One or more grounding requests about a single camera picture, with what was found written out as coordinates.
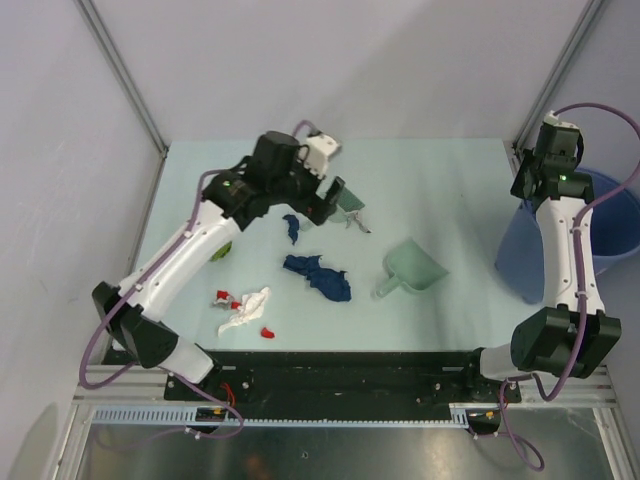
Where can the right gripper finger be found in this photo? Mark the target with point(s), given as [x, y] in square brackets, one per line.
[530, 185]
[526, 165]

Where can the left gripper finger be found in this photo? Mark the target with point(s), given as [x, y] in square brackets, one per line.
[334, 192]
[319, 210]

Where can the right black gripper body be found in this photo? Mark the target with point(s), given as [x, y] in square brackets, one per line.
[536, 163]

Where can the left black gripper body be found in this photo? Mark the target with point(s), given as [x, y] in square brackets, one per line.
[299, 188]

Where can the small green hand brush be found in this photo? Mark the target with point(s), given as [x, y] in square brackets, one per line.
[348, 202]

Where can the small dark blue paper scrap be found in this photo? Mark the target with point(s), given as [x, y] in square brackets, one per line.
[293, 227]

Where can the blue plastic waste bin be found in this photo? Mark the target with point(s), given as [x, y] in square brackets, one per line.
[538, 245]

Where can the green plastic dustpan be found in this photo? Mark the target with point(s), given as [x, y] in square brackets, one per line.
[409, 267]

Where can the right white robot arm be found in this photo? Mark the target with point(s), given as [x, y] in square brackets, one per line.
[571, 334]

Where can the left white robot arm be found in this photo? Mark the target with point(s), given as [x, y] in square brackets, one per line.
[132, 312]

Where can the large dark blue paper scrap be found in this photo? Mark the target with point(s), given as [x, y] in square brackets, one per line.
[332, 284]

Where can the green paper scrap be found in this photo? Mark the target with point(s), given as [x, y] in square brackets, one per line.
[222, 252]

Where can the white crumpled paper scrap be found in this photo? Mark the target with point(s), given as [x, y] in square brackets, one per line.
[251, 307]

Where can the red grey paper scrap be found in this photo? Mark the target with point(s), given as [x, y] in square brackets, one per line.
[225, 300]

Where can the small red scrap bottom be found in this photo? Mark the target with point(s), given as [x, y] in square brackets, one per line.
[267, 333]

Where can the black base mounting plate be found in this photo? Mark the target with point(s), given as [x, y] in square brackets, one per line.
[352, 385]

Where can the right aluminium frame post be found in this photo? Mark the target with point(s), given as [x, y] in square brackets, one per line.
[579, 34]

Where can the aluminium frame post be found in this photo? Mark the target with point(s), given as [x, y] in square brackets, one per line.
[115, 61]
[579, 34]

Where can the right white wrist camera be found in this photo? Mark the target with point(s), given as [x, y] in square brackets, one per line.
[552, 119]

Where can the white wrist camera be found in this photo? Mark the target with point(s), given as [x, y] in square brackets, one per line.
[552, 119]
[320, 149]

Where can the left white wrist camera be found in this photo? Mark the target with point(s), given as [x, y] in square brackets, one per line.
[320, 149]

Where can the left aluminium frame post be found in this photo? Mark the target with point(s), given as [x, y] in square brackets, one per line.
[115, 61]

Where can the grey slotted cable duct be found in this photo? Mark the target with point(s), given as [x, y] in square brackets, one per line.
[205, 416]

